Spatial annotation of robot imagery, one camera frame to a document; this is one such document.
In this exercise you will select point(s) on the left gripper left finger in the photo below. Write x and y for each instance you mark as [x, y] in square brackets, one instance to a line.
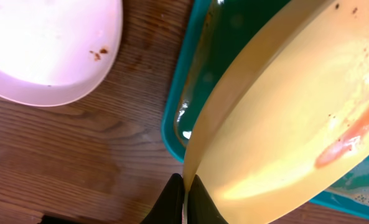
[169, 206]

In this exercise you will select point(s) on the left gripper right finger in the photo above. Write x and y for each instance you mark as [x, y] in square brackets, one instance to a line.
[200, 206]

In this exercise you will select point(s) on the yellow-green plate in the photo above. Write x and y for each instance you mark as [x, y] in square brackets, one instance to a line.
[290, 115]

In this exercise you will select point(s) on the white front plate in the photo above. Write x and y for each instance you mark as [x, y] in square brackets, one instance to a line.
[55, 52]

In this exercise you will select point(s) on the teal plastic tray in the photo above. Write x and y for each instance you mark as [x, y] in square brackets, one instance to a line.
[218, 31]

